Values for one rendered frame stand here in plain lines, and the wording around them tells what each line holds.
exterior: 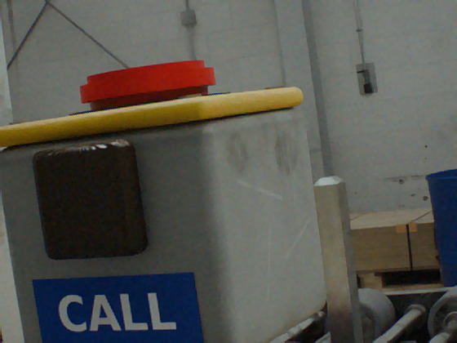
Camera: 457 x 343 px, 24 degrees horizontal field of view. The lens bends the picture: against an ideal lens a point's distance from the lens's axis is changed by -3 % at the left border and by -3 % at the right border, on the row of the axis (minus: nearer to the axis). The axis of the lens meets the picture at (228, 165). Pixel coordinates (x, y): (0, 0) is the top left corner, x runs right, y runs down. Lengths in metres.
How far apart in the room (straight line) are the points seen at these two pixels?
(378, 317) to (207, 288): 1.64
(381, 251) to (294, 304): 6.19
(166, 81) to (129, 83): 0.01
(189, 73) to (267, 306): 0.07
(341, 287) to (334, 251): 0.05
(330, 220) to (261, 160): 1.16
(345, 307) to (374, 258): 5.05
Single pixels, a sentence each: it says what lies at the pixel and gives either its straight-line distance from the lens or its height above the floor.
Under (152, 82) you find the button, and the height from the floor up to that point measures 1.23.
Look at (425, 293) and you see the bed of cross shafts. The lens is 1.99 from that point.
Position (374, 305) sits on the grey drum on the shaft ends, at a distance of 1.93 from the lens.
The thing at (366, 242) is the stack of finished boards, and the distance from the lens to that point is 6.52.
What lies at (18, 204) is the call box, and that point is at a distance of 0.31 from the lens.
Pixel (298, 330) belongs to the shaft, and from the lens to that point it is 1.93.
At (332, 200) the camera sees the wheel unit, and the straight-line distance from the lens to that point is 1.45.
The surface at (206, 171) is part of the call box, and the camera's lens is 0.27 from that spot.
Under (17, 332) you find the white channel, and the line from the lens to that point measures 1.58.
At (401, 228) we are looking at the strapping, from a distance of 6.42.
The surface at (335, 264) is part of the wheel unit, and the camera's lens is 1.46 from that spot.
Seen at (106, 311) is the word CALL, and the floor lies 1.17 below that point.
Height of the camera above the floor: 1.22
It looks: 3 degrees down
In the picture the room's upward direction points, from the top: 8 degrees counter-clockwise
